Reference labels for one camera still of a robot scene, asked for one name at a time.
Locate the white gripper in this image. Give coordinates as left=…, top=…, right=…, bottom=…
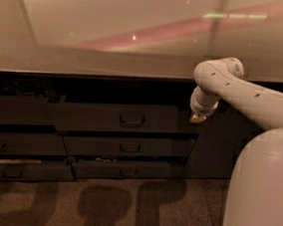
left=189, top=87, right=220, bottom=124

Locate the grey drawer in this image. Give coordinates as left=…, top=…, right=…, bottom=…
left=0, top=161, right=74, bottom=182
left=0, top=132, right=67, bottom=156
left=0, top=96, right=51, bottom=125
left=63, top=136, right=194, bottom=157
left=49, top=102, right=196, bottom=134
left=72, top=160, right=183, bottom=179

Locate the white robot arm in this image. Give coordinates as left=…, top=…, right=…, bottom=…
left=190, top=58, right=283, bottom=226

